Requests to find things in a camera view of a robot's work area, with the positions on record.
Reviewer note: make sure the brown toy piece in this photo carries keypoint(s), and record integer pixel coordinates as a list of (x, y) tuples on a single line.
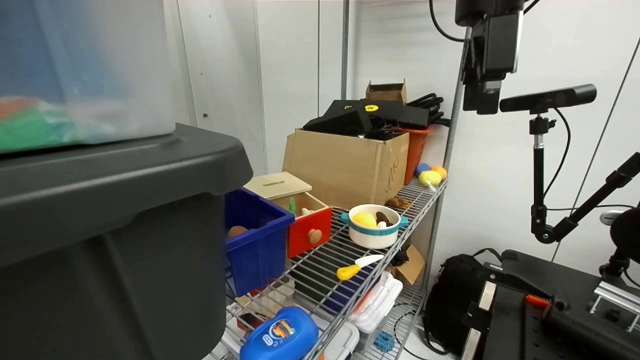
[(383, 218)]

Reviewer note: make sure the white bowl with teal band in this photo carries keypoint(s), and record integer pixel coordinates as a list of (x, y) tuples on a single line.
[(374, 237)]

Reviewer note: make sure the blue toy ball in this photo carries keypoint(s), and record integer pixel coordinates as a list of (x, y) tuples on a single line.
[(421, 168)]

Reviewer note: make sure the blue plastic bin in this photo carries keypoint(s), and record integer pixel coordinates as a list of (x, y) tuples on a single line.
[(257, 250)]

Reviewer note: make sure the small cardboard box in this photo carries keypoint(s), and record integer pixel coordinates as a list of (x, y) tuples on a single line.
[(386, 93)]

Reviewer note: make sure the black backpack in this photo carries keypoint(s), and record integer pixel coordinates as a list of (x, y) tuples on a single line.
[(452, 300)]

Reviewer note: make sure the heap of black boxes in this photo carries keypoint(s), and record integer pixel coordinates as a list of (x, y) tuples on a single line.
[(365, 117)]

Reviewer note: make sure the folded cardboard piece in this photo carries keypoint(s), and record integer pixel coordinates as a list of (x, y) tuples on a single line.
[(412, 267)]

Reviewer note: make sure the large cardboard box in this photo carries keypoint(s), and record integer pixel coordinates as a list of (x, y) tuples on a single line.
[(340, 170)]

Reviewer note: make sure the stack of clear plastic containers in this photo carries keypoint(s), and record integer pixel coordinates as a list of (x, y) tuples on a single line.
[(380, 302)]

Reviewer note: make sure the red wooden drawer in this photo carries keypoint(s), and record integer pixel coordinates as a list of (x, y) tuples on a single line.
[(305, 240)]

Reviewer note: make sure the clear plastic storage bin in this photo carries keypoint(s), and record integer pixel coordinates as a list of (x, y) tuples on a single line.
[(85, 65)]

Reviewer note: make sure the blue plastic container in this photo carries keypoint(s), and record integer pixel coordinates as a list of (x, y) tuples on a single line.
[(280, 335)]

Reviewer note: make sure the camera on mount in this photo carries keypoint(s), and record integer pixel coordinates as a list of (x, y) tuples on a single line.
[(547, 98)]

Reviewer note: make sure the brown toy food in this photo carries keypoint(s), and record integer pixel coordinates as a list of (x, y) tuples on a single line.
[(398, 202)]

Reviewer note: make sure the brown toy egg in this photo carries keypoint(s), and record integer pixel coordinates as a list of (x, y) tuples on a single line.
[(236, 231)]

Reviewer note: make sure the wooden drawer toy box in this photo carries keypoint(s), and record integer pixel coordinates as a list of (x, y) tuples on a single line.
[(280, 186)]

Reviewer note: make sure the yellow toy with white stick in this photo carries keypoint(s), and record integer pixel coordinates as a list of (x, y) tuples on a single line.
[(429, 178)]

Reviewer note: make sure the orange toy ball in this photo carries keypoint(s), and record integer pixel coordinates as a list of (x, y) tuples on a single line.
[(440, 172)]

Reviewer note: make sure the green toy piece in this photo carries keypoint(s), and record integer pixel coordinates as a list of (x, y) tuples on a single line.
[(292, 205)]

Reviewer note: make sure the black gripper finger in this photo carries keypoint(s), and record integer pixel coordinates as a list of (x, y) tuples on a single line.
[(472, 97), (492, 102)]

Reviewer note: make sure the small blue toy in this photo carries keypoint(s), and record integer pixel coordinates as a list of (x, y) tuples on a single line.
[(384, 342)]

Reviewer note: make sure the yellow round plush toy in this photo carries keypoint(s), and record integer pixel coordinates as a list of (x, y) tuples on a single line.
[(364, 220)]

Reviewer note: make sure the orange plastic bucket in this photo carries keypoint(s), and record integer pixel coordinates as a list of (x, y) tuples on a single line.
[(416, 150)]

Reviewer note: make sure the white plastic container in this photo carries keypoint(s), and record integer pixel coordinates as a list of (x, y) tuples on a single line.
[(340, 342)]

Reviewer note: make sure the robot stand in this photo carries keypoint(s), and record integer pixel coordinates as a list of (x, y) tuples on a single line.
[(565, 320)]

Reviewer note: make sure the black plastic storage tote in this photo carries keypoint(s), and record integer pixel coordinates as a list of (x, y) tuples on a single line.
[(110, 240)]

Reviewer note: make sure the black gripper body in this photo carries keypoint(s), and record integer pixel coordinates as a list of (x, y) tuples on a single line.
[(497, 45)]

